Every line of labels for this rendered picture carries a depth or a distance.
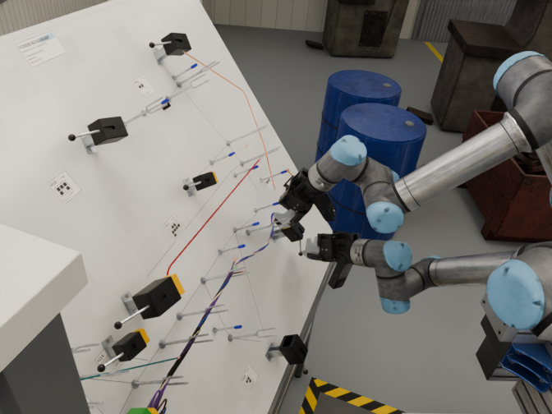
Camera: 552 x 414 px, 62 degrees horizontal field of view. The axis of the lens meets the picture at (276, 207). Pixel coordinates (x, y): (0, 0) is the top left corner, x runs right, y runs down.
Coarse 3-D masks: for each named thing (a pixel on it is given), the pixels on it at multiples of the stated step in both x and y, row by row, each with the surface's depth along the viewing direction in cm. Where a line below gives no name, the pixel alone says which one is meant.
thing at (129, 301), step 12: (144, 288) 88; (156, 288) 86; (168, 288) 88; (132, 300) 90; (144, 300) 85; (156, 300) 85; (168, 300) 87; (132, 312) 93; (144, 312) 86; (156, 312) 85; (120, 324) 81
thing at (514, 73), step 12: (516, 60) 100; (528, 60) 98; (540, 60) 96; (504, 72) 101; (516, 72) 97; (528, 72) 94; (540, 72) 92; (504, 84) 100; (516, 84) 96; (504, 96) 101; (516, 96) 95; (540, 156) 110
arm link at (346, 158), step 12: (336, 144) 109; (348, 144) 107; (360, 144) 110; (324, 156) 112; (336, 156) 109; (348, 156) 107; (360, 156) 108; (324, 168) 112; (336, 168) 110; (348, 168) 110; (360, 168) 110; (324, 180) 114; (336, 180) 113; (348, 180) 114
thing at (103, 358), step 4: (100, 352) 85; (104, 352) 86; (100, 356) 85; (104, 356) 86; (96, 360) 84; (100, 360) 85; (104, 360) 85; (108, 360) 86; (112, 364) 86; (116, 364) 87; (120, 364) 88; (108, 368) 86; (112, 368) 86; (116, 368) 87; (112, 376) 86
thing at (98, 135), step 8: (96, 120) 88; (104, 120) 88; (112, 120) 90; (120, 120) 92; (88, 128) 90; (96, 128) 88; (104, 128) 89; (112, 128) 90; (120, 128) 91; (72, 136) 85; (80, 136) 86; (88, 136) 93; (96, 136) 89; (104, 136) 88; (112, 136) 89; (120, 136) 91; (88, 144) 93; (96, 144) 90; (104, 144) 92; (88, 152) 94
